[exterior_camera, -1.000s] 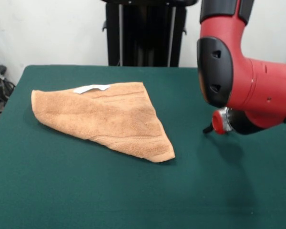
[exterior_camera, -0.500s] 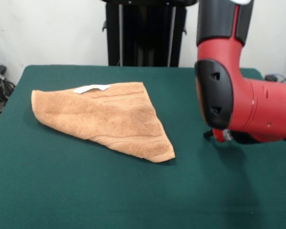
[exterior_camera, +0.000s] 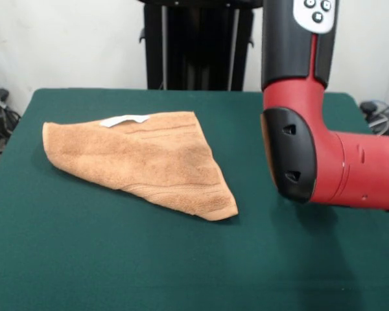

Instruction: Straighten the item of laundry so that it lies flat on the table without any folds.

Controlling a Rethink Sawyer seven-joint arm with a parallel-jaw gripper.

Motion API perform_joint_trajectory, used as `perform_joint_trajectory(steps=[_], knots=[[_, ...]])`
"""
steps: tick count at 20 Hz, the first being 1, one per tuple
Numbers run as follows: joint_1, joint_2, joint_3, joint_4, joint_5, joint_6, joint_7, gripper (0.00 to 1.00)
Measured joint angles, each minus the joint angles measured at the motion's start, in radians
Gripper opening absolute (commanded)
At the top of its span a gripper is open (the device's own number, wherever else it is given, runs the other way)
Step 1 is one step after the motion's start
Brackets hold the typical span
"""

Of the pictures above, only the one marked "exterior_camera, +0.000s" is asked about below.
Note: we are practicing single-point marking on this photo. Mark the tan terry towel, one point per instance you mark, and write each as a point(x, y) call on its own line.
point(142, 162)

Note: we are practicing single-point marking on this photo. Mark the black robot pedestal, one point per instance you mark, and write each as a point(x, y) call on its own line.
point(197, 45)

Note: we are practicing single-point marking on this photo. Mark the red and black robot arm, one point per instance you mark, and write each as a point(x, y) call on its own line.
point(298, 97)

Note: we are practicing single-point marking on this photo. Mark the dark green table cloth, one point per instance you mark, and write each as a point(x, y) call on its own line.
point(149, 259)

